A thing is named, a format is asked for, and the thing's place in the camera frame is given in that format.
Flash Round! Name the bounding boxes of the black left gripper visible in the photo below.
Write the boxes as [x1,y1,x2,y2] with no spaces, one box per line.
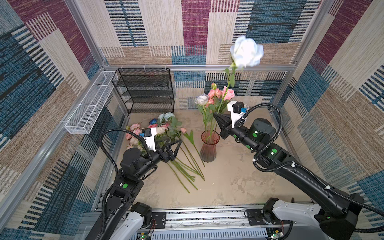
[134,137,181,182]

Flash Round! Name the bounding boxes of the red glass vase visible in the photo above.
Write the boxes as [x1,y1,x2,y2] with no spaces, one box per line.
[200,130,220,163]

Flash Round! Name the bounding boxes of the pink rose spray stem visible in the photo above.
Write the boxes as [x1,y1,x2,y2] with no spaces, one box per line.
[204,83,235,133]

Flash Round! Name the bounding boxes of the small white rose stem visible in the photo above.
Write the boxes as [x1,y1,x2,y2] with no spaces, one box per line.
[195,94,215,131]

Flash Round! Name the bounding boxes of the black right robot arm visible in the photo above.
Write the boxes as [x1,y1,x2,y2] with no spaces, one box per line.
[213,101,384,240]

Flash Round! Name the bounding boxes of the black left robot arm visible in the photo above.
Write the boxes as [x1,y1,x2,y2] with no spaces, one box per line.
[86,128,182,240]

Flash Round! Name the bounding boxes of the pile of artificial flowers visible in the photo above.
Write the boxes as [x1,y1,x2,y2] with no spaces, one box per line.
[125,111,206,194]

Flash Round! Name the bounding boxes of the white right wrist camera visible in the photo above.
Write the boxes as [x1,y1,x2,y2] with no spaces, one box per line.
[227,101,248,128]

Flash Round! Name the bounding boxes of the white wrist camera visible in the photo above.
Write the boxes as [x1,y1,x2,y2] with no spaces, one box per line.
[227,101,248,128]
[140,128,157,152]

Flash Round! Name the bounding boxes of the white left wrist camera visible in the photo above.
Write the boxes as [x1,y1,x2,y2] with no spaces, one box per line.
[140,128,157,152]

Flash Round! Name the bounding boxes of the black wire shelf rack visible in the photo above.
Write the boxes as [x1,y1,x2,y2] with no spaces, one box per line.
[112,68,175,114]

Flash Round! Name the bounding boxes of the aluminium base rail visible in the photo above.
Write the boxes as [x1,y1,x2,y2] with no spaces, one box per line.
[131,204,304,240]

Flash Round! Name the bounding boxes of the white wire mesh basket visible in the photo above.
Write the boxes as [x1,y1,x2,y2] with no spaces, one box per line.
[65,71,115,135]

